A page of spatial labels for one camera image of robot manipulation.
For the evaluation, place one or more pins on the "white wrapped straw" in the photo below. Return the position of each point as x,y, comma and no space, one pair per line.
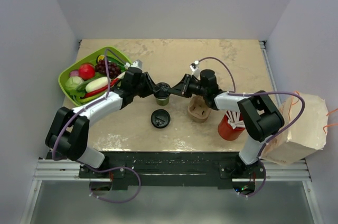
234,120

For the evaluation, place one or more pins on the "red cup holder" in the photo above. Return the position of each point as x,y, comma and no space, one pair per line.
227,132

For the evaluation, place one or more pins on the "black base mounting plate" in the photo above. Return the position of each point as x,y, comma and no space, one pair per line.
223,170

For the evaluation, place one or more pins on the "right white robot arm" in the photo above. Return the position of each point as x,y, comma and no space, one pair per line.
260,115

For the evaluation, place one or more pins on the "red chili pepper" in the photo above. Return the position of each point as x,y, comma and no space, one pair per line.
97,92

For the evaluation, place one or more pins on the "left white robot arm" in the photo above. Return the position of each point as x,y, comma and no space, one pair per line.
68,134

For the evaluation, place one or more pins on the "green paper coffee cup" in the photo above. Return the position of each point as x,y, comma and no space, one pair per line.
162,101

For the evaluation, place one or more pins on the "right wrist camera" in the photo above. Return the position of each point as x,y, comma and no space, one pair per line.
195,68

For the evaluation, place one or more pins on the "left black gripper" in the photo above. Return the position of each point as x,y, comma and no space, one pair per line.
150,84

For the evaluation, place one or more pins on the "green cabbage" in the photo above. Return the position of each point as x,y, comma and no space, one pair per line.
72,84

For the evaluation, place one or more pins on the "green plastic bin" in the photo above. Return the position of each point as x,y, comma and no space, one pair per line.
114,53

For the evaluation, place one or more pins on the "red apple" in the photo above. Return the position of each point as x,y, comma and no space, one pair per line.
87,71

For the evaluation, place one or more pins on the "red onion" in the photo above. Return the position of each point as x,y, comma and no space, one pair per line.
74,73

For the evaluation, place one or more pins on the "white daikon radish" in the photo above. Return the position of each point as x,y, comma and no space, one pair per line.
96,84

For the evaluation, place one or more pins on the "black plastic cup lid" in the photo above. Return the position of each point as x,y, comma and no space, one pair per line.
164,87

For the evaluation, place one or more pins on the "purple grapes bunch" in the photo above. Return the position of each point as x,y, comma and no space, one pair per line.
114,70

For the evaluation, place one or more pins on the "brown pulp cup carrier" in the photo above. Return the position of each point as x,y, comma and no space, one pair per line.
197,109

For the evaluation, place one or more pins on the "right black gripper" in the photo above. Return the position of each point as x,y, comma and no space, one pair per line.
182,87

